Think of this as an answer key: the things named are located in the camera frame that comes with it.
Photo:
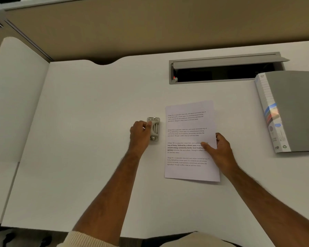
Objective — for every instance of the person's left hand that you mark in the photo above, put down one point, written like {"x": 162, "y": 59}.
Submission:
{"x": 139, "y": 137}

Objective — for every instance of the person's right hand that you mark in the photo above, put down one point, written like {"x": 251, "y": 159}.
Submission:
{"x": 222, "y": 153}

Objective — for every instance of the person's left fingers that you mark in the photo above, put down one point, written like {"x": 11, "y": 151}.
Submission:
{"x": 144, "y": 124}

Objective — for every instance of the person's right thumb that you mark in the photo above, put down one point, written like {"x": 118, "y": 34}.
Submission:
{"x": 208, "y": 147}

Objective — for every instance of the grey metal hole punch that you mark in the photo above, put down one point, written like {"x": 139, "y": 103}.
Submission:
{"x": 155, "y": 128}

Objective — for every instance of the white printed paper sheet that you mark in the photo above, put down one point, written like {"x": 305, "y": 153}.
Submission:
{"x": 188, "y": 136}

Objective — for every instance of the person's left forearm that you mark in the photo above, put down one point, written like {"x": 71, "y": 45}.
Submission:
{"x": 110, "y": 195}

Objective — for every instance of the person's right forearm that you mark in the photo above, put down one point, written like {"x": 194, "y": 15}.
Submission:
{"x": 262, "y": 200}

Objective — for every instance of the cream knitted sweater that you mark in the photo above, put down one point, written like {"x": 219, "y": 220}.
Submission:
{"x": 74, "y": 240}

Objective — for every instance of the black chair base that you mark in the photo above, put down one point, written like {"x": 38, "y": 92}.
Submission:
{"x": 12, "y": 237}

